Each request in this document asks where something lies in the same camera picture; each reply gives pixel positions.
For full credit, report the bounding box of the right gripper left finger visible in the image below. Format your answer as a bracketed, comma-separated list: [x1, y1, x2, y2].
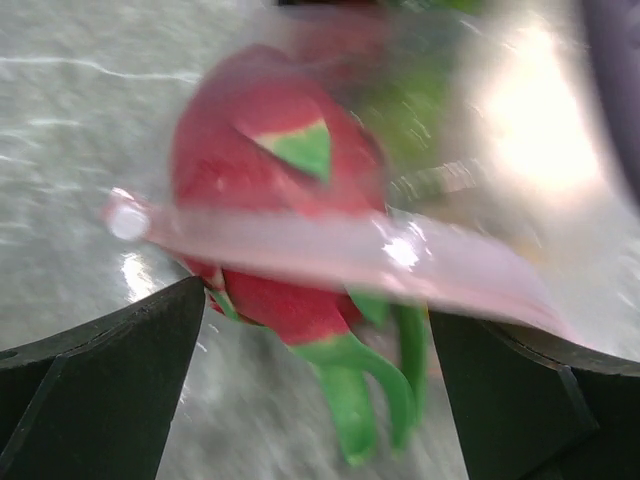
[1, 277, 205, 480]

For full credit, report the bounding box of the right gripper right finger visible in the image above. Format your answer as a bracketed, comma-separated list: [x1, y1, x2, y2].
[430, 313, 639, 480]

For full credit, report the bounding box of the clear zip top bag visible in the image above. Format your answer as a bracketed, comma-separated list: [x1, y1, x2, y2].
[104, 1, 639, 349]

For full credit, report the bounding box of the red fake dragon fruit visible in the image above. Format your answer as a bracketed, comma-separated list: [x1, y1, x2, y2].
[170, 44, 428, 465]

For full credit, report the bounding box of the green fake apple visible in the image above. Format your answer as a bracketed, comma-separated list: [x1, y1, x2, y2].
[353, 65, 452, 170]

